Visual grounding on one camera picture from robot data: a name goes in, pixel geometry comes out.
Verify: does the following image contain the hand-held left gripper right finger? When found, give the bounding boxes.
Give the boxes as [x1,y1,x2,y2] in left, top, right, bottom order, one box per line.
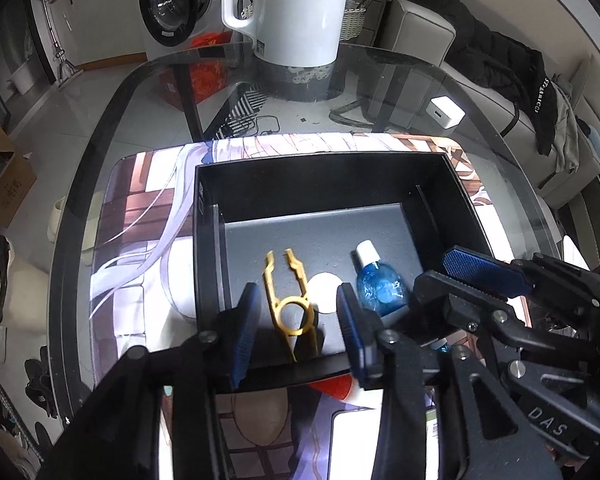
[335,283,552,480]

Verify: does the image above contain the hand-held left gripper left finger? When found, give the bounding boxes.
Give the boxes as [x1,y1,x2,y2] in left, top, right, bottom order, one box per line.
[39,282,264,480]

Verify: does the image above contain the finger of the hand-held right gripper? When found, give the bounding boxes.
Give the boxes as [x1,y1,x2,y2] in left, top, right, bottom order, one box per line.
[412,270,598,363]
[442,245,600,332]

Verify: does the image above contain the yellow plastic tweezers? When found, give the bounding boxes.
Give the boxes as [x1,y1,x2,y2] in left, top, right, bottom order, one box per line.
[262,249,324,362]

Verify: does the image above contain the blue bottle with white cap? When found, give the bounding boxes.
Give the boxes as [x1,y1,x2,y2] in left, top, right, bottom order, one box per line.
[350,240,411,318]

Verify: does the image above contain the clear plastic case with label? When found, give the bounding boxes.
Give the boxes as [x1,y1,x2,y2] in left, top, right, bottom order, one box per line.
[331,405,440,480]

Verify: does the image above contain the black storage box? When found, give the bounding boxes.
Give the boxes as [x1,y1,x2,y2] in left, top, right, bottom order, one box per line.
[194,152,498,394]

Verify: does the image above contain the printed desk mat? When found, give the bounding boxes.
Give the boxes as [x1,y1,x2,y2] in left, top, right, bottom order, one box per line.
[87,132,537,480]

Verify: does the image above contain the white power adapter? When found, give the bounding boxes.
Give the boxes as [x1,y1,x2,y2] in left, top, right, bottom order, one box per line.
[427,95,465,129]

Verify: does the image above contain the grey cloth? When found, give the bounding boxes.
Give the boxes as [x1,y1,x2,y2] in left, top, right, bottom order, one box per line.
[537,80,594,177]

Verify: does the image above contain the black shoes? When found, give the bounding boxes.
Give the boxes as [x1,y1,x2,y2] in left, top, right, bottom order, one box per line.
[24,345,62,421]

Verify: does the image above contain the black and white striped bag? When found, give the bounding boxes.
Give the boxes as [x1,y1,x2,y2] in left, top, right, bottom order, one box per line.
[214,87,272,137]

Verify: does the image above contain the black jacket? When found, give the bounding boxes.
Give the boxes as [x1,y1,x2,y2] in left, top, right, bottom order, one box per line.
[384,0,549,157]

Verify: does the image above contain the beige sofa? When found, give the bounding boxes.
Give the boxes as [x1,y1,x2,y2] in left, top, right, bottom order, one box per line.
[379,0,600,261]

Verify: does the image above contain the dark round patterned pad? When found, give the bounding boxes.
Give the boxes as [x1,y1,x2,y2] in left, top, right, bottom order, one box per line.
[253,56,349,104]

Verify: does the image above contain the red box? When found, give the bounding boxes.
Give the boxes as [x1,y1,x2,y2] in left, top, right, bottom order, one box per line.
[157,30,237,109]

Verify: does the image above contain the cardboard box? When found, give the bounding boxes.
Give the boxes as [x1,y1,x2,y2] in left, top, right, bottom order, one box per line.
[0,124,39,229]

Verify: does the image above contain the wicker basket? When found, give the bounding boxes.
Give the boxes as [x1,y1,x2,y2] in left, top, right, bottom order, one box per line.
[339,0,387,44]

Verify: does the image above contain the white electric kettle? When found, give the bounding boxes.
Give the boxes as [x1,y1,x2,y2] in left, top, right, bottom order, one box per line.
[221,0,354,69]

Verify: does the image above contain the white washing machine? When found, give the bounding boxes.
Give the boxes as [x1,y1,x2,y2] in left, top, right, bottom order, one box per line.
[132,0,242,61]

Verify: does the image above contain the white trash bin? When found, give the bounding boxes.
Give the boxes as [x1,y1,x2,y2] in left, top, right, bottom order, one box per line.
[7,57,37,94]

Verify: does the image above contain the mop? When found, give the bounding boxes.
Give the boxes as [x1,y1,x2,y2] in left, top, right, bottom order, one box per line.
[36,0,84,87]

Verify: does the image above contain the black cable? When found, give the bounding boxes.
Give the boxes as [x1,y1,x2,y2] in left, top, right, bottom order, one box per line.
[329,99,382,127]

